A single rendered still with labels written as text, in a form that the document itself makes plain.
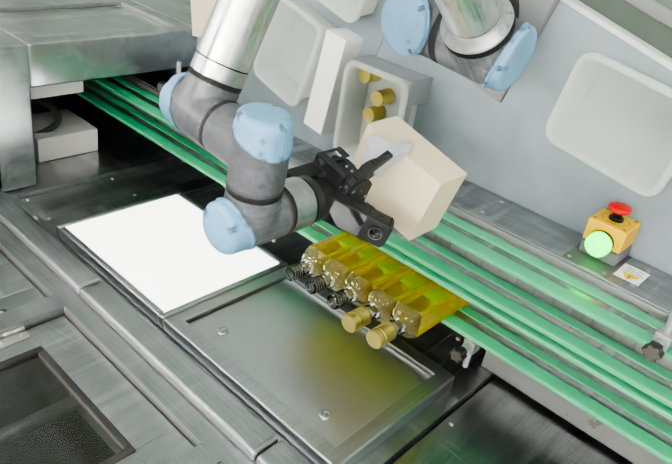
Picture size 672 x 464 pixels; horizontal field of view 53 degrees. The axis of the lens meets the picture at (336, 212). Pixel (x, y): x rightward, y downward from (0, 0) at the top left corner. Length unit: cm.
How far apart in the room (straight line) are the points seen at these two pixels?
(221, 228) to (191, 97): 18
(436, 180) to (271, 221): 28
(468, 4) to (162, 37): 113
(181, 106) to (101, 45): 97
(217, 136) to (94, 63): 104
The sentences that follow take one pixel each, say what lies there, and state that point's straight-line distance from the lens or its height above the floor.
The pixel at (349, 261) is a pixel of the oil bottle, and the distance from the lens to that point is 131.
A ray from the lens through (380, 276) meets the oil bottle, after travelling 128.
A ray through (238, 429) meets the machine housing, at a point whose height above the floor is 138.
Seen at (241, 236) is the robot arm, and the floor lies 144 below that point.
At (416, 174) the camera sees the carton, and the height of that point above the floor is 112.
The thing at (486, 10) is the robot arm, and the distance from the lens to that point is 104.
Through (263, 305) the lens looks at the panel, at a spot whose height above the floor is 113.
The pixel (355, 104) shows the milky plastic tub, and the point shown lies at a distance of 154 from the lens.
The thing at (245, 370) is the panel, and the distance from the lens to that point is 127.
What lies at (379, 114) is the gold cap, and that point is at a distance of 150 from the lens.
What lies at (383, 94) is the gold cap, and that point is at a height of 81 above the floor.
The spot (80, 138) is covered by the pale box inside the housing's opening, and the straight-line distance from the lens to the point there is 207.
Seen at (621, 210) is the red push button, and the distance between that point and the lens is 126.
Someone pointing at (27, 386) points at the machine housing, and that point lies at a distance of 133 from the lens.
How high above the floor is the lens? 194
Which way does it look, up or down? 43 degrees down
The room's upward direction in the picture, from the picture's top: 111 degrees counter-clockwise
